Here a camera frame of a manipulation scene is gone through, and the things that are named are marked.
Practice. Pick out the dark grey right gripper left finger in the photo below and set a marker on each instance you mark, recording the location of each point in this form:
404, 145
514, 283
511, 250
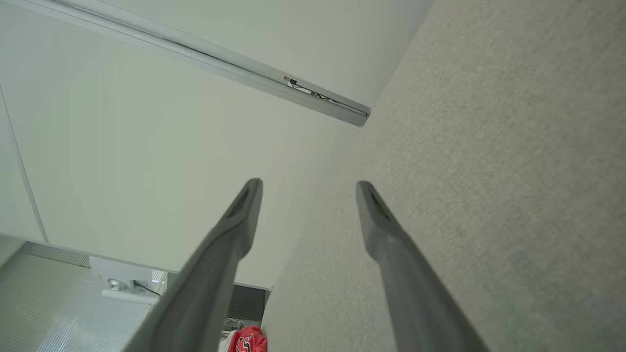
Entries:
205, 274

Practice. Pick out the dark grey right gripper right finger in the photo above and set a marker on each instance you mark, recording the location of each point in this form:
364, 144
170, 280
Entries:
411, 293

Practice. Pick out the red Bulls basketball jersey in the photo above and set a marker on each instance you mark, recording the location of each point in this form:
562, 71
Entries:
250, 340

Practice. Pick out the dark panel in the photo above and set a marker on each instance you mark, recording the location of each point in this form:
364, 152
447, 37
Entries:
247, 303

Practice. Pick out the white box device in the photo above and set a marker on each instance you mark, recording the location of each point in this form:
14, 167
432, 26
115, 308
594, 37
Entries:
120, 274

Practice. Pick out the aluminium wall rail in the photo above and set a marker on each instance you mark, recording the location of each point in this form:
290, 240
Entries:
220, 61

